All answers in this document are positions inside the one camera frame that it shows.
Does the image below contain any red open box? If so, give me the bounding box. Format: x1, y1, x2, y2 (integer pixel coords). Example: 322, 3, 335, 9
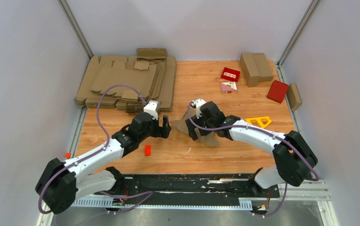
220, 67, 240, 82

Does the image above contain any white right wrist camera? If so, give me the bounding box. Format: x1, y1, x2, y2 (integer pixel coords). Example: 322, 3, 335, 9
191, 98, 206, 119

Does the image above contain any small brown box at edge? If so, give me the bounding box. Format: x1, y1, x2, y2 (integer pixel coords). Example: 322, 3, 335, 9
287, 83, 302, 111

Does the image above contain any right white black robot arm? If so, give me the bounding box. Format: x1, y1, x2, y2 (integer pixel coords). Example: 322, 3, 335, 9
186, 98, 319, 197

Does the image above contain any flat brown cardboard box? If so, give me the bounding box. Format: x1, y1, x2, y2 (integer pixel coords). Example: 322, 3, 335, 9
253, 53, 274, 82

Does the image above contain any aluminium frame post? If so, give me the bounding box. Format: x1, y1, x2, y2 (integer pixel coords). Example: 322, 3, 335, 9
57, 0, 93, 59
277, 0, 321, 67

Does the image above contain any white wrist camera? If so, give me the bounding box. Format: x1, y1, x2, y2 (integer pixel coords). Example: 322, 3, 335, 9
191, 98, 206, 119
143, 100, 159, 120

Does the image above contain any closed red box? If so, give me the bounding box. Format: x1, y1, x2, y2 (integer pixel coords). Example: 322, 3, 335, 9
266, 80, 289, 104

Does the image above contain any small orange clip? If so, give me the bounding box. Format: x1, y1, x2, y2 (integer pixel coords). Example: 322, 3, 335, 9
64, 153, 71, 159

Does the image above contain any left aluminium frame post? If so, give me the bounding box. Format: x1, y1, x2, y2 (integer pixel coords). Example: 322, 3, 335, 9
57, 0, 93, 59

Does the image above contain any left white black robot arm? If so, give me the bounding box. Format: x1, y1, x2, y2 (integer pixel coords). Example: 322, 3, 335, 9
35, 112, 171, 214

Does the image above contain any tall brown cardboard box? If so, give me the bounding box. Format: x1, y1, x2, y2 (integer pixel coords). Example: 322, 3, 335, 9
240, 52, 260, 87

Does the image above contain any stack of flat cardboard sheets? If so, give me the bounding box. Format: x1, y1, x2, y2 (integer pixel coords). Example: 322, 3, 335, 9
75, 48, 177, 113

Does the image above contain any yellow plastic triangle frame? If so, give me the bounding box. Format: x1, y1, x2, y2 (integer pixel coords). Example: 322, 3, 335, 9
245, 116, 272, 129

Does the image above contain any pink white small card box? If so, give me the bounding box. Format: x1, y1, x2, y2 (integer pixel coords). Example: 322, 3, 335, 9
220, 81, 239, 94

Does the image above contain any right aluminium frame post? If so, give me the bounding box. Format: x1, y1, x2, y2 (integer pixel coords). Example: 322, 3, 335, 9
277, 0, 321, 67

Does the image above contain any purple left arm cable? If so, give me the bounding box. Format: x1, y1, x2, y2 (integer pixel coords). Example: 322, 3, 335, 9
38, 84, 154, 219

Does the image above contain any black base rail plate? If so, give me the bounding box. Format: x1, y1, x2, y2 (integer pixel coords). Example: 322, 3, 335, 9
107, 167, 280, 203

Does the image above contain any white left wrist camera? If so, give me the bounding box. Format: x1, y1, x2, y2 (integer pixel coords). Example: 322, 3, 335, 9
143, 100, 159, 120

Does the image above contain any white slotted cable duct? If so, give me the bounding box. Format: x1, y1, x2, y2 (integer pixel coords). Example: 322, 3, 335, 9
71, 194, 253, 210

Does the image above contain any small red block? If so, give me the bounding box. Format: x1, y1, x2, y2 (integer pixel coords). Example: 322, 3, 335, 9
144, 145, 152, 156

